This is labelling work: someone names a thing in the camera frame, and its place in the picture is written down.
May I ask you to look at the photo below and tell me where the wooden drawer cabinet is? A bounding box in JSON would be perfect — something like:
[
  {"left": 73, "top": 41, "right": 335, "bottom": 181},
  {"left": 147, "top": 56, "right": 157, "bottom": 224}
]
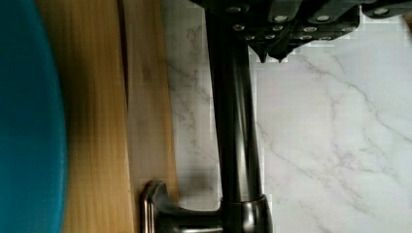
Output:
[{"left": 35, "top": 0, "right": 178, "bottom": 233}]

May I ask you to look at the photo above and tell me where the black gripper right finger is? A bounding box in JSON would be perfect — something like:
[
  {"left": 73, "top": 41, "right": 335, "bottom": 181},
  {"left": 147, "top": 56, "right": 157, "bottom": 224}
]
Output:
[{"left": 268, "top": 3, "right": 360, "bottom": 62}]

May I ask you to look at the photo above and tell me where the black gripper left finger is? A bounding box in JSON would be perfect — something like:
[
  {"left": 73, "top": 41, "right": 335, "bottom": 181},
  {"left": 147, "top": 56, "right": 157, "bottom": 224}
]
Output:
[{"left": 226, "top": 3, "right": 292, "bottom": 62}]

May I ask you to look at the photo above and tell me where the black drawer handle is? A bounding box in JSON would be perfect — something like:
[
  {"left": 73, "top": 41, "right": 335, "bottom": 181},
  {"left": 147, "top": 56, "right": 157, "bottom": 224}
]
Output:
[{"left": 140, "top": 10, "right": 274, "bottom": 233}]

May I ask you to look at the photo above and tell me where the teal plate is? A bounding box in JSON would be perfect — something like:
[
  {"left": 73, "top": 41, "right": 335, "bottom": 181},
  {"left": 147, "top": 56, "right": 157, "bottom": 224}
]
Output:
[{"left": 0, "top": 0, "right": 67, "bottom": 233}]

